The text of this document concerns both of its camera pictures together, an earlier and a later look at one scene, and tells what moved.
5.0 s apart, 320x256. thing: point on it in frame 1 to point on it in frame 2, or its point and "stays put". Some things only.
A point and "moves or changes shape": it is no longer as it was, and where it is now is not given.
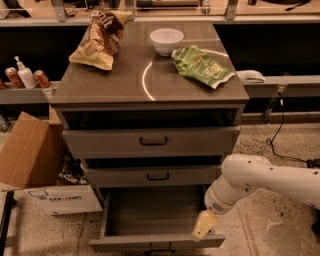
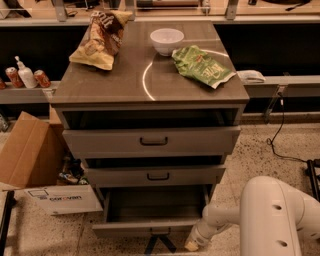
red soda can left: [14, 77] stays put
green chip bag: [194, 62] stays put
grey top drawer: [147, 143] stays put
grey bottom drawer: [156, 218] moves or changes shape
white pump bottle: [27, 75] stays put
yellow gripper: [215, 201] to [199, 236]
